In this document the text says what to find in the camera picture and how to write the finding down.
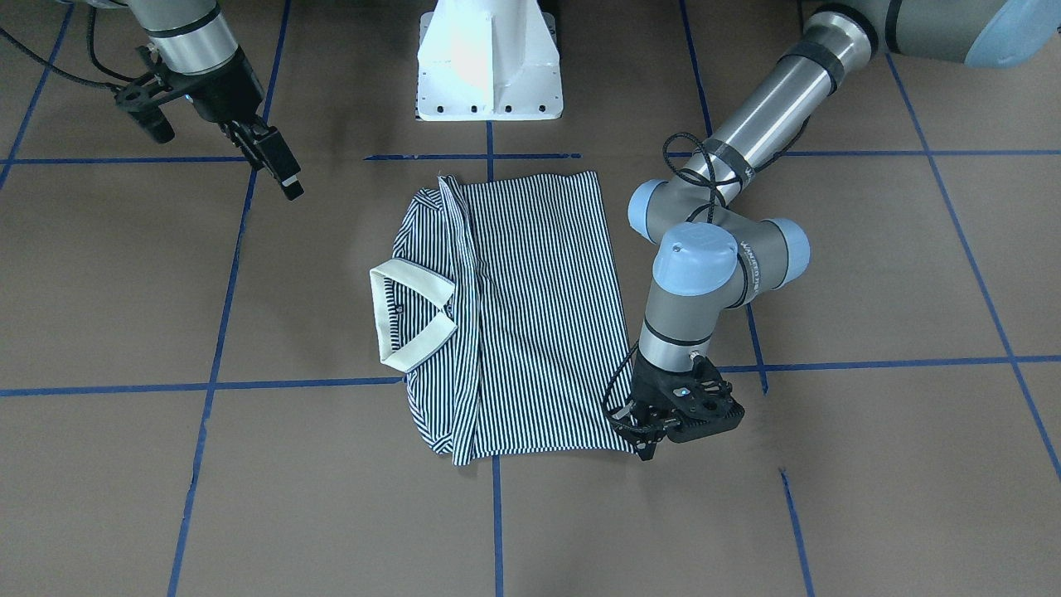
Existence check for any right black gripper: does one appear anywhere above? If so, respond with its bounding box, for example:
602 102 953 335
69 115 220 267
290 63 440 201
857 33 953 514
190 48 305 201

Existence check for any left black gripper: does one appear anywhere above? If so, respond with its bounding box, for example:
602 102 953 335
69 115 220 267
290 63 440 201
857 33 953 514
607 349 745 461

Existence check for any striped polo shirt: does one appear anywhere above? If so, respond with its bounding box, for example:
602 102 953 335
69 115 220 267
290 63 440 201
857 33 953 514
369 171 630 466

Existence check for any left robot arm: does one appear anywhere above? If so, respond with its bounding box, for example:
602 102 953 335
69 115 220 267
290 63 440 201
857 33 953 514
628 33 1059 488

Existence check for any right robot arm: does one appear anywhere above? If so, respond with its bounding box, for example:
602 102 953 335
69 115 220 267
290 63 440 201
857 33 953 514
57 1 303 200

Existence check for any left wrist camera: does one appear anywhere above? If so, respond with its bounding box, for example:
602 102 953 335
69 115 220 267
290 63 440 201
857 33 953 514
666 376 745 443

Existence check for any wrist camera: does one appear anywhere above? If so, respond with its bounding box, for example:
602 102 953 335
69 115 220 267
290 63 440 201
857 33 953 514
114 71 196 143
666 376 745 443

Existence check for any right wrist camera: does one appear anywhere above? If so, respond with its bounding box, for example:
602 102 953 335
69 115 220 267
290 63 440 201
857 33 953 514
114 71 196 143

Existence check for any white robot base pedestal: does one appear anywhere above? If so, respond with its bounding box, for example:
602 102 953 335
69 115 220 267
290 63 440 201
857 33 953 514
414 1 564 122

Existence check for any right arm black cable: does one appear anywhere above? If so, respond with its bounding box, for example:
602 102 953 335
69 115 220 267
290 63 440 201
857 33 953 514
0 0 158 92

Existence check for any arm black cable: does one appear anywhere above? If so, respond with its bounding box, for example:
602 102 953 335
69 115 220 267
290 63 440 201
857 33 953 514
661 131 751 225
0 0 158 92

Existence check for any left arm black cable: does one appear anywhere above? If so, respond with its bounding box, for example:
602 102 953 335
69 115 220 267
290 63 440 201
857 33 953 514
661 131 751 225

